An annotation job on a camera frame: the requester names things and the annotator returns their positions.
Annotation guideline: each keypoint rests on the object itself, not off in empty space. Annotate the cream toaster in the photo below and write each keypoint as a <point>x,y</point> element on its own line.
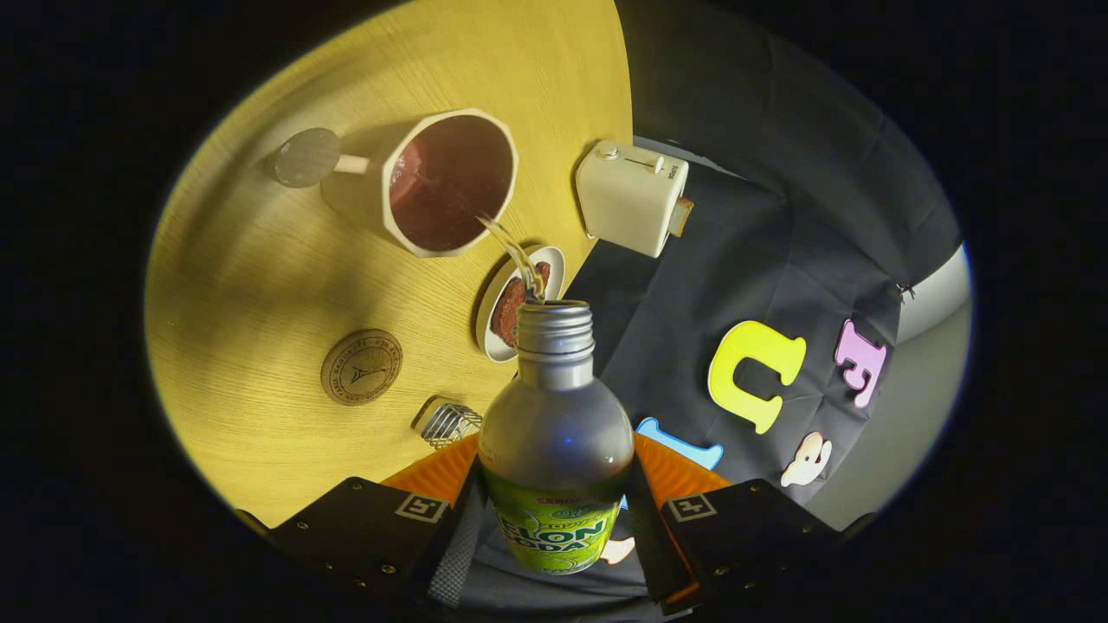
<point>628,195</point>

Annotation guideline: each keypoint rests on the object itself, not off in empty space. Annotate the round cork coaster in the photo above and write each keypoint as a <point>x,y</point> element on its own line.
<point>362,368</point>

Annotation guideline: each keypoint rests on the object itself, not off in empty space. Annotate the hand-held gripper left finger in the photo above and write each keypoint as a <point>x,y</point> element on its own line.
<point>363,528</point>

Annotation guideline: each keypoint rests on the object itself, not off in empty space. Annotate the white round plate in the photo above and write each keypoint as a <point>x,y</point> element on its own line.
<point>554,264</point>

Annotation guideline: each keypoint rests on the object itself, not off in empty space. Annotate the clear poured juice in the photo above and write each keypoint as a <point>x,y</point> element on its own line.
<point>518,253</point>

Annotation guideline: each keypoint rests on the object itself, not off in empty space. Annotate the wooden table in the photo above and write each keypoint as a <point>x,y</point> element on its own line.
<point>260,285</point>

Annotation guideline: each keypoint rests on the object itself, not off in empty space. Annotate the toast slice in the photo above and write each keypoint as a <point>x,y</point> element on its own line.
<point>682,216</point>

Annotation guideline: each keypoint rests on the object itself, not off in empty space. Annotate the black backdrop cloth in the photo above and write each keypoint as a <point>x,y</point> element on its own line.
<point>736,173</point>

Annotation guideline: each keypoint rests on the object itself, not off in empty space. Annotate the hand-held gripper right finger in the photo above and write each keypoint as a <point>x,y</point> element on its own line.
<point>744,528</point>

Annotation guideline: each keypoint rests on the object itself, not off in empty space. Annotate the cream faceted cup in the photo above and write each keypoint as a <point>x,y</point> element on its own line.
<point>450,186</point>

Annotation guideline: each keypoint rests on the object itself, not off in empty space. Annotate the silver green label bottle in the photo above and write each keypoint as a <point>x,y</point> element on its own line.
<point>554,433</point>

